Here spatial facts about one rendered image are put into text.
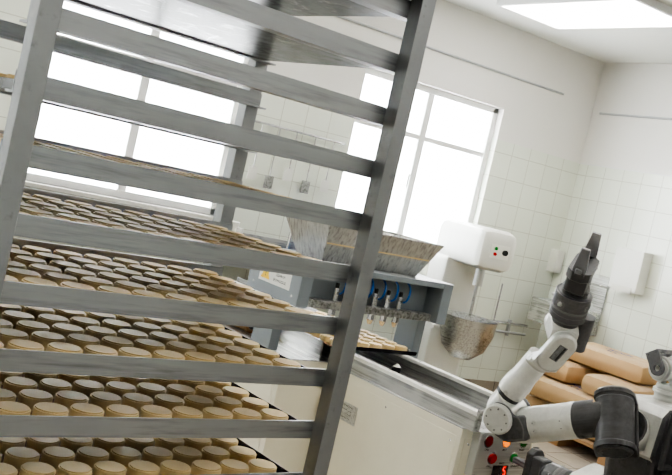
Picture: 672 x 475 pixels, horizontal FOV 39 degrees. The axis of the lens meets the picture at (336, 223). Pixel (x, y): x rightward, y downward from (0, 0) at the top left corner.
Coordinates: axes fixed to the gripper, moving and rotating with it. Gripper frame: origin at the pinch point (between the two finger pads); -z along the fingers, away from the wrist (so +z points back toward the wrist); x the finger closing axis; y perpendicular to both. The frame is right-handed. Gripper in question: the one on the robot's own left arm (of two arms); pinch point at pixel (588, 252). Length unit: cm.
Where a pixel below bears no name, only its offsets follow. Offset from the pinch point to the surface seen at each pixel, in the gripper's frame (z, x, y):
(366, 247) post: -21, -77, -25
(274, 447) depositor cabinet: 124, 29, -82
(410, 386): 82, 37, -43
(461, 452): 85, 22, -19
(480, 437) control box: 80, 25, -15
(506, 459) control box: 90, 34, -7
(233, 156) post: -17, -54, -66
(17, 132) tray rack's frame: -44, -124, -56
